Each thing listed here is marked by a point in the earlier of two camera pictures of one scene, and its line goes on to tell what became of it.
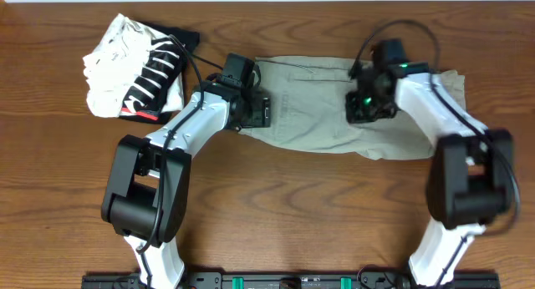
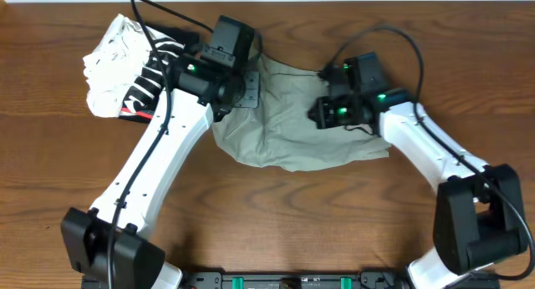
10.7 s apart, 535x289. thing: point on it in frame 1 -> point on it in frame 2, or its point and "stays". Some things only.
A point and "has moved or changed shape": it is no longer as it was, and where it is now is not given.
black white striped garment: (159, 73) stays
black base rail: (288, 280) stays
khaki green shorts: (308, 107) has moved or changed shape
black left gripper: (262, 111) -> (249, 88)
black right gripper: (354, 114) -> (328, 120)
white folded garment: (113, 66) stays
